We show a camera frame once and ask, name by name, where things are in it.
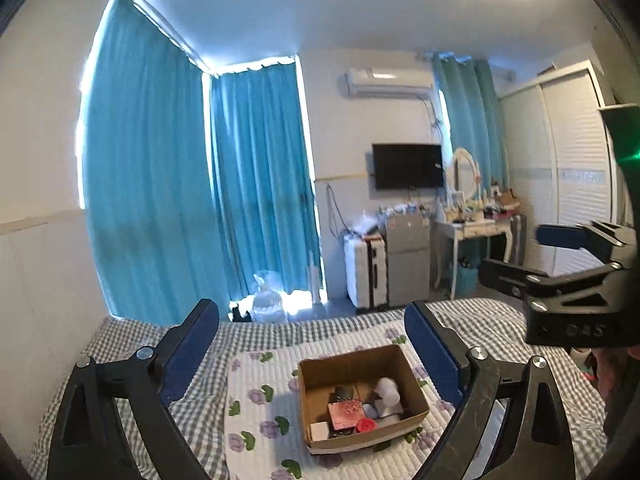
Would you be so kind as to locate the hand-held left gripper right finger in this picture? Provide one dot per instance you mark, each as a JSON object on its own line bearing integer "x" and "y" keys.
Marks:
{"x": 435, "y": 360}

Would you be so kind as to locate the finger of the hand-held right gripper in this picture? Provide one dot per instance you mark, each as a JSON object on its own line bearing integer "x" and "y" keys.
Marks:
{"x": 515, "y": 277}
{"x": 557, "y": 236}

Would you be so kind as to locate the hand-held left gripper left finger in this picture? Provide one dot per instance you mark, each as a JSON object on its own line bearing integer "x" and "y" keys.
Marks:
{"x": 187, "y": 355}

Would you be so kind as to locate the white roll-on bottle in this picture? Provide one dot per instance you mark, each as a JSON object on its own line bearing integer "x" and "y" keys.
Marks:
{"x": 387, "y": 395}

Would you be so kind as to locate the brown cardboard box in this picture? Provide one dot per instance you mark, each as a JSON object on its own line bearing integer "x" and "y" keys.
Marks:
{"x": 350, "y": 366}

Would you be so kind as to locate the white bottle with red cap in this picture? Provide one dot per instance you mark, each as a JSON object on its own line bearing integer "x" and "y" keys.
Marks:
{"x": 365, "y": 426}

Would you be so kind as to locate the pink embossed case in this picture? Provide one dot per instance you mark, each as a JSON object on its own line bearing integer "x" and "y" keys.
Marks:
{"x": 346, "y": 412}

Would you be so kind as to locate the white charger plug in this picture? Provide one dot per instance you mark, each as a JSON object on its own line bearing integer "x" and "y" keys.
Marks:
{"x": 319, "y": 431}

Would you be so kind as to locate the person's right hand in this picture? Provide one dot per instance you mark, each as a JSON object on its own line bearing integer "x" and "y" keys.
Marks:
{"x": 607, "y": 380}

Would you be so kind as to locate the teal storage basket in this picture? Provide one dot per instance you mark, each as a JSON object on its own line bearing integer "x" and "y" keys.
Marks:
{"x": 465, "y": 277}

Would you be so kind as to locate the white dressing table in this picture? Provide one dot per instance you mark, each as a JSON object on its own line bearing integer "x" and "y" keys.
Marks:
{"x": 475, "y": 230}

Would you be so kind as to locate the small open cardboard box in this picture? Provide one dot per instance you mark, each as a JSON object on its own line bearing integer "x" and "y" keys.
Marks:
{"x": 508, "y": 197}

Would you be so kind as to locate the white louvred wardrobe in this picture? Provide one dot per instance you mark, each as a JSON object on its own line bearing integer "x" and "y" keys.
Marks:
{"x": 575, "y": 160}

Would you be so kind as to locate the grey checked bedsheet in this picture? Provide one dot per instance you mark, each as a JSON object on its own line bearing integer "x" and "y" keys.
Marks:
{"x": 280, "y": 332}

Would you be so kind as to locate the clear plastic bag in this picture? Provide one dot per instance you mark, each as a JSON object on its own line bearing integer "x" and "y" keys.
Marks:
{"x": 270, "y": 300}

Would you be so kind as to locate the white floral quilted mat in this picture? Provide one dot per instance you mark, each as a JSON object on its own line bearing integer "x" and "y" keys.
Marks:
{"x": 260, "y": 425}

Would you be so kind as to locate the silver mini fridge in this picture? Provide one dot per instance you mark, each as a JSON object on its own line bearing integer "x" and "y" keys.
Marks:
{"x": 407, "y": 260}

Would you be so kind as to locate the white oval mirror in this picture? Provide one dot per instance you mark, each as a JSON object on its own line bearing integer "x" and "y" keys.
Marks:
{"x": 466, "y": 172}

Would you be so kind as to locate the white suitcase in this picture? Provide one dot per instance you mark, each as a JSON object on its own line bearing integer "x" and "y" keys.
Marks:
{"x": 357, "y": 270}

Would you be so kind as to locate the narrow teal curtain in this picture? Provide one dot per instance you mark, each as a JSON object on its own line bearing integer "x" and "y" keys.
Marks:
{"x": 470, "y": 115}

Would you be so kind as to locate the crumpled plastic bag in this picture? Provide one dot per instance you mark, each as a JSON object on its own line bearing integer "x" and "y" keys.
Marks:
{"x": 364, "y": 226}

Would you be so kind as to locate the teal corner curtain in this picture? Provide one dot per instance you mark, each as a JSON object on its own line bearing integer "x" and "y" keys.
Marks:
{"x": 260, "y": 185}

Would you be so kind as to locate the wide teal curtain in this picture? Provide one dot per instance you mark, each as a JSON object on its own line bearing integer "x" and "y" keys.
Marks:
{"x": 145, "y": 170}

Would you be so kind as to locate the white air conditioner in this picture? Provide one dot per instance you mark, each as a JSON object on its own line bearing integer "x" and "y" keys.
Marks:
{"x": 387, "y": 82}

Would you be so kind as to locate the black wall television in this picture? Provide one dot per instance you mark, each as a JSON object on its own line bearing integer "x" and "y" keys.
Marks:
{"x": 407, "y": 166}

